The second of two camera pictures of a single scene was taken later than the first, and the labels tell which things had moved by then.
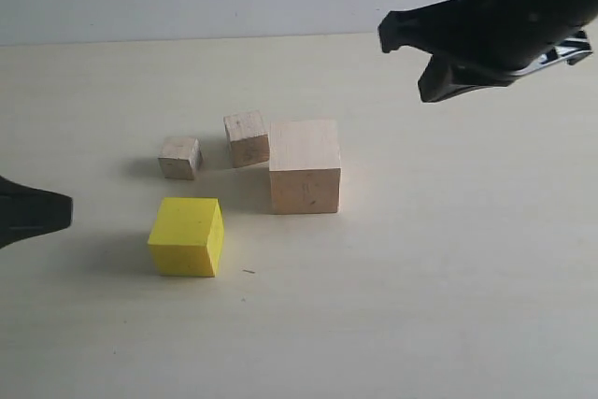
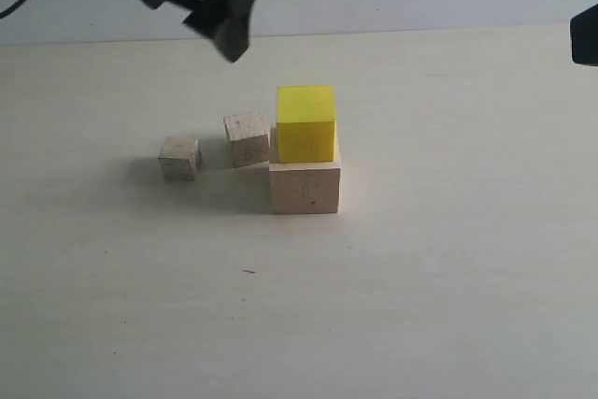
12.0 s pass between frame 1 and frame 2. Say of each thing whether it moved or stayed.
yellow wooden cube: moved
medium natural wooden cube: stayed
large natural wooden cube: stayed
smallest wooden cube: stayed
